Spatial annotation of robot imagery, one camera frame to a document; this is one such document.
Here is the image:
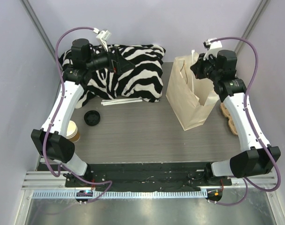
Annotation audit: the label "black lid stack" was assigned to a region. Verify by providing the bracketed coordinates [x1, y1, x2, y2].
[84, 110, 101, 126]

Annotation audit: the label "brown paper cups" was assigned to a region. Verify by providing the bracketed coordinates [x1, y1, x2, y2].
[66, 120, 80, 143]

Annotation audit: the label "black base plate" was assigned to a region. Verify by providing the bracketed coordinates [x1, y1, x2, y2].
[65, 162, 232, 193]

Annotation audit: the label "zebra print cushion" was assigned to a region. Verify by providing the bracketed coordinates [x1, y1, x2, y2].
[58, 44, 167, 109]

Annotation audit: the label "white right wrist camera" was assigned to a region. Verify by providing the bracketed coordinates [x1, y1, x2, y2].
[203, 38, 223, 60]

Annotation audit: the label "white paper straw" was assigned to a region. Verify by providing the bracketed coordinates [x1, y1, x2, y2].
[101, 98, 143, 106]

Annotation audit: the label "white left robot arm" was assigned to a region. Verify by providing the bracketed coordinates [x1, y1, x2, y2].
[31, 38, 135, 187]

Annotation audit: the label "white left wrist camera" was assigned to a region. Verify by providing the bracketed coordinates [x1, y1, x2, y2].
[93, 28, 111, 51]

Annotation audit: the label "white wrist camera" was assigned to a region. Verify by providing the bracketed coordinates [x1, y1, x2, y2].
[93, 28, 111, 51]
[203, 38, 223, 60]

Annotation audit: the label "white slotted cable duct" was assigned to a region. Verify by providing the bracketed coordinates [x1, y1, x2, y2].
[32, 189, 207, 199]

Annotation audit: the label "cream paper bag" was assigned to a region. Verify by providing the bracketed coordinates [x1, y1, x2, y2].
[166, 50, 219, 131]

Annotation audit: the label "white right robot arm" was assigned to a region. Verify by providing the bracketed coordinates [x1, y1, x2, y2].
[190, 50, 281, 185]

